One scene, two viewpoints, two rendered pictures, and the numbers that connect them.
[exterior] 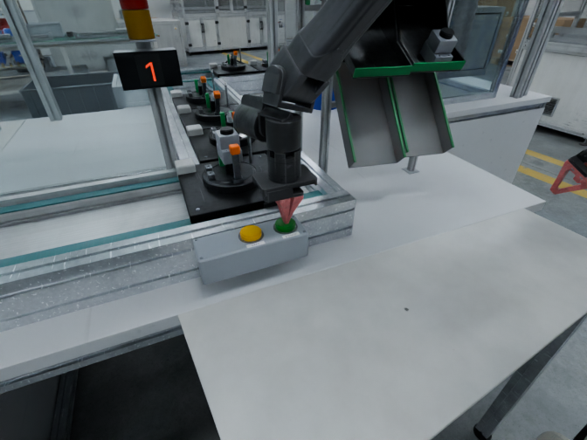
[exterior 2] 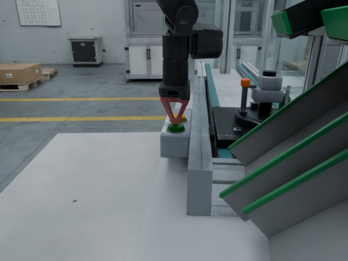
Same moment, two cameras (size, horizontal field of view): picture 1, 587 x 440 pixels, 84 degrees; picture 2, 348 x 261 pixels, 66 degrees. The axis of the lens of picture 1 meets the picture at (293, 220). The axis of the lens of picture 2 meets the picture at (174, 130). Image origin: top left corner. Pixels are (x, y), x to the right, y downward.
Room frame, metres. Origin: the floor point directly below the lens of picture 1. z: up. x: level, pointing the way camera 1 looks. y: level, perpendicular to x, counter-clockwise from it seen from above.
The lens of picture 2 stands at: (0.79, -0.51, 1.20)
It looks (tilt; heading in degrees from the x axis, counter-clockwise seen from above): 22 degrees down; 118
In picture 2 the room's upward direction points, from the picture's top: straight up
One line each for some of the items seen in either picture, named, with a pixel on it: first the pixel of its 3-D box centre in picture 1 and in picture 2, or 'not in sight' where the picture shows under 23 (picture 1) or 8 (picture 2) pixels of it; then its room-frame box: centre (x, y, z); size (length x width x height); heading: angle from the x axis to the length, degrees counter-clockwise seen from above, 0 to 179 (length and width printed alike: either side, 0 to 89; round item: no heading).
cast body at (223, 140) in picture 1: (227, 141); (272, 86); (0.70, 0.15, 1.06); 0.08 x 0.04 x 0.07; 23
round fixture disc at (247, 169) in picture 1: (232, 175); (263, 117); (0.69, 0.14, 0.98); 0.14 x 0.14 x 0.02
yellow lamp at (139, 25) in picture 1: (139, 24); not in sight; (0.75, 0.31, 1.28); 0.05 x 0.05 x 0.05
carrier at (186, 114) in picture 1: (214, 104); not in sight; (1.18, 0.28, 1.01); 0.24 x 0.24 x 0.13; 23
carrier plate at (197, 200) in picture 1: (233, 182); (262, 125); (0.69, 0.14, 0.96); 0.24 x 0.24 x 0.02; 23
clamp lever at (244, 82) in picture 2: (235, 160); (247, 94); (0.65, 0.13, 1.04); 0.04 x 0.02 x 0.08; 23
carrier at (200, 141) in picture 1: (231, 125); not in sight; (0.95, 0.19, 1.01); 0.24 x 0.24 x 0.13; 23
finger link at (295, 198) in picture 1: (279, 202); (175, 104); (0.51, 0.03, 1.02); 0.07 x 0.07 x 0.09; 23
